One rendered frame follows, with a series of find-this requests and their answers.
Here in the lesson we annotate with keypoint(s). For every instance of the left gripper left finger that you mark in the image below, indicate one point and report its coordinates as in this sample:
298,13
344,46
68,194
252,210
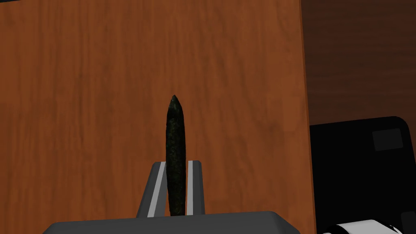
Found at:
155,191

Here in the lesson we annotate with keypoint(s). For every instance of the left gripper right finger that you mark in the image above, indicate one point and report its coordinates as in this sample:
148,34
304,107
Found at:
194,188

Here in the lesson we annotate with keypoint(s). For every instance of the dark green cucumber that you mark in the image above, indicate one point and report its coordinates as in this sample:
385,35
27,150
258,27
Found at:
175,146

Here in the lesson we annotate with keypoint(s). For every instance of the brown wooden table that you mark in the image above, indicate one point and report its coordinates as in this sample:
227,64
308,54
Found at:
81,97

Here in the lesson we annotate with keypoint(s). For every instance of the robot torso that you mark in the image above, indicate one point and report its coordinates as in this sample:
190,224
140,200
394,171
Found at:
351,175

